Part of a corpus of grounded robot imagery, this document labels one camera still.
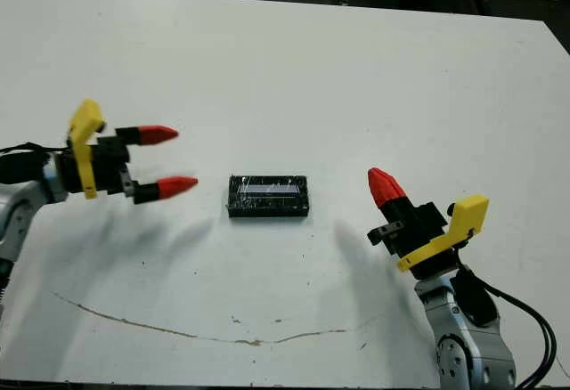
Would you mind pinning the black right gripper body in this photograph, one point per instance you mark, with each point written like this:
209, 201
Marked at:
414, 236

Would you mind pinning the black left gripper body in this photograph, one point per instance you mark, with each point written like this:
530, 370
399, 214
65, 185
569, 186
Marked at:
109, 163

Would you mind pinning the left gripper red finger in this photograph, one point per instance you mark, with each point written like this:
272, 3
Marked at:
156, 135
176, 187

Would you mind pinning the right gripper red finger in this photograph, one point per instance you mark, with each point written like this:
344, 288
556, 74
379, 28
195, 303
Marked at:
395, 192
378, 192

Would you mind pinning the black shiny box lid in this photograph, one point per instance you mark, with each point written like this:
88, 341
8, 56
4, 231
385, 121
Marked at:
267, 203

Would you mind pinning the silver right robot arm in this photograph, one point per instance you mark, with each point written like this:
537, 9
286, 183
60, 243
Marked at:
472, 354

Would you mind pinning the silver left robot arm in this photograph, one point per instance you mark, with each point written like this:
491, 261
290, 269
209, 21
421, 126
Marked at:
13, 212

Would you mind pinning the yellow left wrist camera mount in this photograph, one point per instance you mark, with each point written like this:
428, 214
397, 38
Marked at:
87, 116

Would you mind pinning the yellow wrist camera mount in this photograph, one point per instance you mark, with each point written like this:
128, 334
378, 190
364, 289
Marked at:
469, 214
87, 116

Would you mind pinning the yellow right wrist camera mount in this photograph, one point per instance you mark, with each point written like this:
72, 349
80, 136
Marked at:
469, 214

